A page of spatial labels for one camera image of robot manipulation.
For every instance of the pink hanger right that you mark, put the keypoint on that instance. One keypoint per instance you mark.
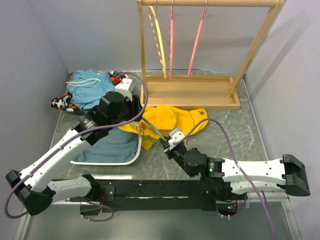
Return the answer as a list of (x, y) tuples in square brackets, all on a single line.
[(196, 42)]

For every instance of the wooden hanger rack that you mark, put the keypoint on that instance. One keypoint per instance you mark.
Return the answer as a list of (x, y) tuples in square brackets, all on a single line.
[(217, 92)]

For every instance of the light blue shorts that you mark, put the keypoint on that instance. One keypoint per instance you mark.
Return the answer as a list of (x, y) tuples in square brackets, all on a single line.
[(87, 88)]

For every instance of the white laundry basket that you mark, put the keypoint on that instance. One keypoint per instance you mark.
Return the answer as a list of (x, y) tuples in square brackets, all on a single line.
[(112, 163)]

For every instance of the patterned black orange shorts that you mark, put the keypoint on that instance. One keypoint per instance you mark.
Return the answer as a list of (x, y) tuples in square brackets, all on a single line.
[(63, 102)]

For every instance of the pink hanger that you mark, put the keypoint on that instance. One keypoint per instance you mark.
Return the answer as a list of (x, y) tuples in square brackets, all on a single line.
[(171, 43), (196, 42)]

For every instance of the yellow hanger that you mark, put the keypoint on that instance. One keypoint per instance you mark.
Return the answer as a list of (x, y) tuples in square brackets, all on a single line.
[(157, 35)]

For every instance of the aluminium rail frame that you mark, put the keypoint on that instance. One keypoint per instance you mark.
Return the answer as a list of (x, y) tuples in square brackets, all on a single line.
[(89, 208)]

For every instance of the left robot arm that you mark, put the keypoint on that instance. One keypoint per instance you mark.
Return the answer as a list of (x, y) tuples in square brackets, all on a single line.
[(34, 186)]

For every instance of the blue cloth in basket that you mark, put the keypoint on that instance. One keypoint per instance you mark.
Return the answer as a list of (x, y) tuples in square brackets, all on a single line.
[(112, 147)]

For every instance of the pink hanger left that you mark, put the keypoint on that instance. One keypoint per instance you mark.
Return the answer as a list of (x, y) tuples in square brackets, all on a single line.
[(171, 43)]

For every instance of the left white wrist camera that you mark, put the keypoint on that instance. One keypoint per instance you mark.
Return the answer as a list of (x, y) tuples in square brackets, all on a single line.
[(125, 87)]

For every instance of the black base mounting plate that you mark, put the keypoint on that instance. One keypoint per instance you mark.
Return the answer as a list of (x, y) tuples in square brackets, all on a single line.
[(148, 195)]

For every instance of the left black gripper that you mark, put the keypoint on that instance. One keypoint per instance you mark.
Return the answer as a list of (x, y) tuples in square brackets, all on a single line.
[(135, 107)]

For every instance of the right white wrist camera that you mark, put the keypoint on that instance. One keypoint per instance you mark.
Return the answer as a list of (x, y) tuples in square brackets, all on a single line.
[(174, 136)]

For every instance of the green hanger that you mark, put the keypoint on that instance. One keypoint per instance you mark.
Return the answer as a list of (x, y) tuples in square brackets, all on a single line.
[(150, 134)]

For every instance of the yellow shorts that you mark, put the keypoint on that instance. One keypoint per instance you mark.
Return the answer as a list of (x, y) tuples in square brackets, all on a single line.
[(165, 118)]

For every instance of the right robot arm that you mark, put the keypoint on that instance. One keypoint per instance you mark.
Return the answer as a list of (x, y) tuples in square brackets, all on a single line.
[(224, 177)]

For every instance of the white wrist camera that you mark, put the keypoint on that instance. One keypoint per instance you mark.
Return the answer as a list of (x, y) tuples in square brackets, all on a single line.
[(125, 87), (174, 136)]

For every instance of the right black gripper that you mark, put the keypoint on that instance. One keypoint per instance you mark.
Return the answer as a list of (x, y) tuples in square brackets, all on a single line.
[(169, 153)]

